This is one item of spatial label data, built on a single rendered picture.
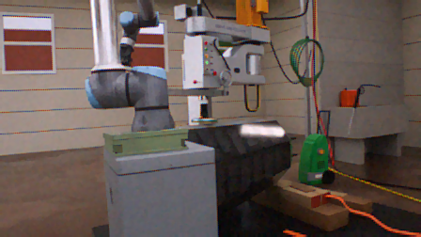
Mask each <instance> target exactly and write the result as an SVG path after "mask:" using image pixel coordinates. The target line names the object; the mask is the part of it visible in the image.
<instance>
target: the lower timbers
mask: <svg viewBox="0 0 421 237"><path fill-rule="evenodd" d="M249 199H250V200H252V201H254V202H256V203H259V204H261V205H264V206H266V207H269V208H271V209H274V210H276V211H278V212H280V213H284V214H286V215H289V216H291V217H294V218H295V219H299V220H300V221H304V222H305V223H308V224H309V225H312V226H315V227H317V228H320V229H324V230H326V231H331V230H334V229H338V228H341V227H343V226H346V225H348V224H349V219H348V217H349V213H350V214H355V215H360V216H362V217H365V215H362V214H359V213H354V212H351V211H349V209H348V208H346V207H345V205H344V204H343V202H341V200H339V199H337V198H333V197H331V202H330V203H326V204H324V205H322V206H321V205H320V206H319V207H316V208H314V209H309V208H307V207H304V206H302V205H298V204H296V203H292V202H290V201H286V200H284V199H281V198H279V197H274V196H270V195H268V194H265V191H262V192H260V193H259V194H257V195H256V196H254V197H252V198H249ZM342 199H343V200H344V202H345V204H346V206H348V207H349V208H351V209H352V210H355V211H357V212H363V213H367V214H371V213H372V203H373V200H371V199H365V198H360V197H353V196H350V195H347V196H345V197H343V198H342Z"/></svg>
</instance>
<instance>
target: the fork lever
mask: <svg viewBox="0 0 421 237"><path fill-rule="evenodd" d="M168 96H189V97H198V96H208V97H218V96H225V93H224V91H223V90H222V89H177V88H169V89H168Z"/></svg>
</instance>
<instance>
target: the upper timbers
mask: <svg viewBox="0 0 421 237"><path fill-rule="evenodd" d="M304 185H305V184H304ZM305 186H308V185H305ZM308 187H311V188H315V189H316V191H311V192H308V193H306V192H304V191H300V190H298V189H295V188H293V187H286V188H278V187H275V186H270V187H269V188H267V189H265V190H264V191H265V194H268V195H270V196H274V197H276V198H281V199H284V200H286V201H290V202H292V203H296V204H298V205H302V206H304V207H307V208H309V209H314V208H316V207H319V206H320V205H321V206H322V205H324V204H326V203H330V202H331V197H326V196H327V195H331V193H330V191H328V190H323V189H320V188H316V187H313V186H308Z"/></svg>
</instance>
